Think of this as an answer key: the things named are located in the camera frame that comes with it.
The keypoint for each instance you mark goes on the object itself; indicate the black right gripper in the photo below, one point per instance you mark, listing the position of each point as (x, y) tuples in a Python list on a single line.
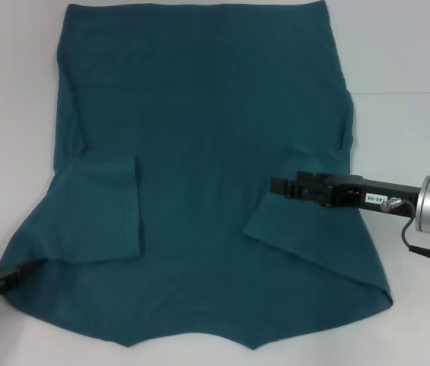
[(375, 194)]

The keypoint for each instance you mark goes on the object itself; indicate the teal blue shirt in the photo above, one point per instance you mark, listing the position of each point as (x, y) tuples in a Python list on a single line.
[(199, 152)]

